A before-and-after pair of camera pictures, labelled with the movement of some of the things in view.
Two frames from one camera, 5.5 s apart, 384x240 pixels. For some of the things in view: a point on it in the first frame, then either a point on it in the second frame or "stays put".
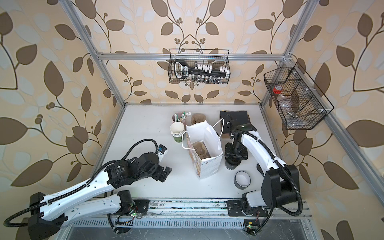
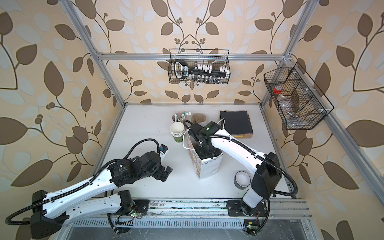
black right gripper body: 236,150 → 207,153
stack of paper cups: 177,129 stays put
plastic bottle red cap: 283,102 stays put
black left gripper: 159,176 stays put
